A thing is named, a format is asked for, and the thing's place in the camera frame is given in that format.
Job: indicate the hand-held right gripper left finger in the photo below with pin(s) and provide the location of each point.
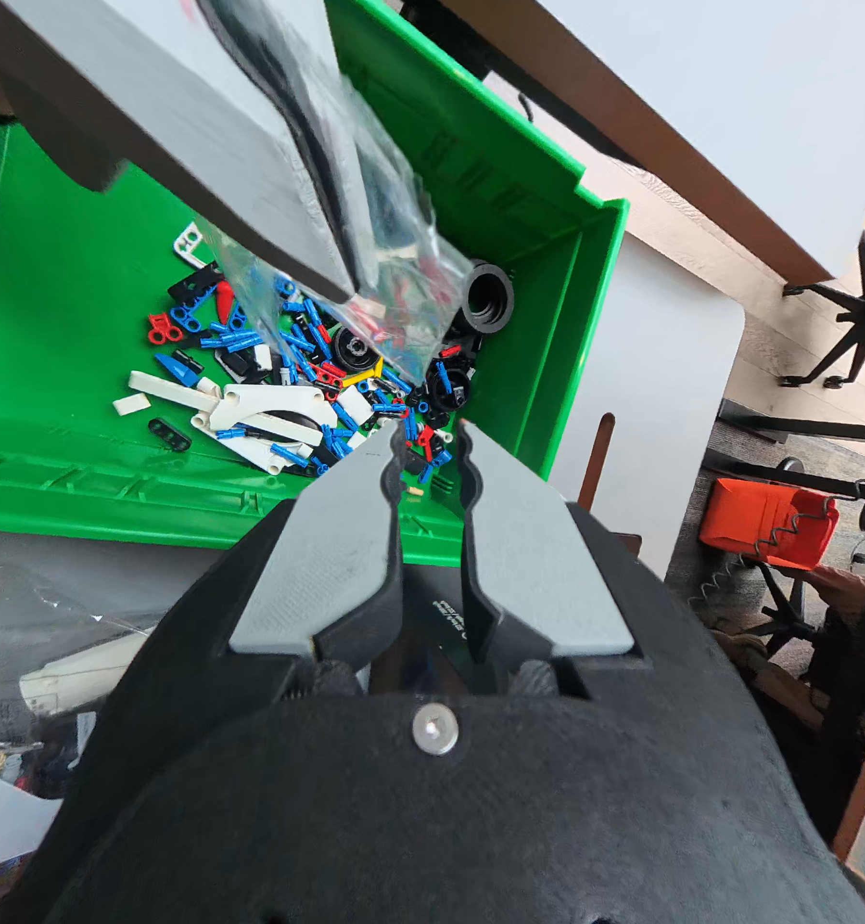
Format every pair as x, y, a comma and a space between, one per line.
324, 556

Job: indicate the pile of lego pieces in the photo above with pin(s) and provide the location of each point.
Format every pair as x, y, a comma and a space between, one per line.
259, 339

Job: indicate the black office chair base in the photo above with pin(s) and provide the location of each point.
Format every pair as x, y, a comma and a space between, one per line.
855, 317

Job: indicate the black printed box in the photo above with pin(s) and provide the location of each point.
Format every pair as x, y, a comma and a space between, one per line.
440, 613

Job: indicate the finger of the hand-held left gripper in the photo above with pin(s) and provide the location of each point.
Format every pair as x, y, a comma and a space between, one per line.
151, 94
295, 58

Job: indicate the grey table with brown edge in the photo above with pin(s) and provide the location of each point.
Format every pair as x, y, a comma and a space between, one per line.
728, 86

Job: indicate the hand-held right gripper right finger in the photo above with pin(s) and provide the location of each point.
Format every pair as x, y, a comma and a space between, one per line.
541, 563

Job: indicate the clear bag of white parts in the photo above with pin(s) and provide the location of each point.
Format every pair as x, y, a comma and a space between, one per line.
64, 671

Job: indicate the green plastic bin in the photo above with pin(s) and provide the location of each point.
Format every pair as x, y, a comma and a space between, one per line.
57, 289

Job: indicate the large black lego tyre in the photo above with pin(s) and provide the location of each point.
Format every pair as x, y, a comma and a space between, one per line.
487, 296

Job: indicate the clear plastic parts bag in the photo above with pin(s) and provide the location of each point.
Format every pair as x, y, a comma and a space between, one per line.
418, 289

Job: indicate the orange plastic bin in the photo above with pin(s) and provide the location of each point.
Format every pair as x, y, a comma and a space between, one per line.
757, 516

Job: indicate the large white lego panel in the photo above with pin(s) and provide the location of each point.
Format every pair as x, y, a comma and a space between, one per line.
259, 401

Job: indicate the black lego wheel with hub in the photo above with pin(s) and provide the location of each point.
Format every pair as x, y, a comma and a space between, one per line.
447, 386
353, 346

